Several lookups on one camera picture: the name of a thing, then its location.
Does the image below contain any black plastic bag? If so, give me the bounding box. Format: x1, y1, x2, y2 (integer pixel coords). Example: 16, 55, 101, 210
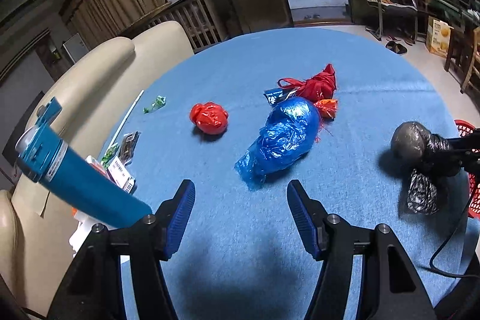
391, 121, 461, 215

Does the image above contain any blue plastic bag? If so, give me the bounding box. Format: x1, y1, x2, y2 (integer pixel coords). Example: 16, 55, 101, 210
234, 97, 320, 190

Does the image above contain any small red plastic bag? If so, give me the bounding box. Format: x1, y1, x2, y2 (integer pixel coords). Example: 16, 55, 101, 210
190, 101, 229, 136

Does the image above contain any orange snack wrapper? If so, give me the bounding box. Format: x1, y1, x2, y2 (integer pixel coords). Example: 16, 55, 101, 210
314, 99, 338, 120

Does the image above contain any blue foil wrapper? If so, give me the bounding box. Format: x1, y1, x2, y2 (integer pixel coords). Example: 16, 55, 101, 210
264, 88, 297, 107

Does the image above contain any red knotted cloth bag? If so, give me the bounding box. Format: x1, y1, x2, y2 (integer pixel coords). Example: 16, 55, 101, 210
277, 63, 337, 103

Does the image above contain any red plastic basket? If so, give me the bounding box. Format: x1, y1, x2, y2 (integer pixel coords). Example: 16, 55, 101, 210
453, 118, 480, 220

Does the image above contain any small white medicine box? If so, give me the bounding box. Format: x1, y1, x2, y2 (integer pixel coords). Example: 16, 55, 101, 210
106, 157, 136, 193

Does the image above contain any dark foil packet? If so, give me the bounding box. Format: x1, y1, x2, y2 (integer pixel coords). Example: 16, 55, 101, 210
118, 132, 141, 166

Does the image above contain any white tissue stack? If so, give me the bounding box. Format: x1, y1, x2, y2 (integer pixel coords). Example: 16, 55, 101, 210
68, 210, 112, 256

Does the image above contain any dark wooden stool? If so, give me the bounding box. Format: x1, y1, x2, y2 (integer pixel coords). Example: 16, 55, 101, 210
444, 27, 479, 93

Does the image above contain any white stick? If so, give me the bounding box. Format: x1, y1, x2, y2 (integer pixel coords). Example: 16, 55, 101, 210
98, 89, 145, 157

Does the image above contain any green candy wrapper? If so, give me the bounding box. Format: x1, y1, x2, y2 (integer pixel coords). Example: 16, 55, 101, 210
143, 96, 167, 114

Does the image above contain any blue tablecloth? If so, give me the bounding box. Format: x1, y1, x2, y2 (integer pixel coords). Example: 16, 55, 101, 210
123, 28, 479, 319

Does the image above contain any pair of slippers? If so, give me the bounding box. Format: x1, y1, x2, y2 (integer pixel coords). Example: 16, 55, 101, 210
385, 40, 408, 55

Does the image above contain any yellow cardboard box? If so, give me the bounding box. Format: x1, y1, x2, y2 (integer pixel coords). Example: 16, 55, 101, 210
425, 16, 452, 58

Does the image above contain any teal water bottle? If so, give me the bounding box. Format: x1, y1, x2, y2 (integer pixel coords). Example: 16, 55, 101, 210
16, 98, 153, 228

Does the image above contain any cream leather sofa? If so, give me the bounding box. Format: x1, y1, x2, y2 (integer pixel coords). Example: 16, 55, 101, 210
1, 21, 194, 315

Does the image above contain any white air conditioner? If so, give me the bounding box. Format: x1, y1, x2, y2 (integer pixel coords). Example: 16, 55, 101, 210
62, 32, 89, 63

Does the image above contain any wooden radiator cover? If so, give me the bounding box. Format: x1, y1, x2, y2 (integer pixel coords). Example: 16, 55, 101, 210
119, 0, 230, 53

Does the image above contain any black cable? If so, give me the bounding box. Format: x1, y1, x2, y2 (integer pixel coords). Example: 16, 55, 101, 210
429, 187, 480, 280

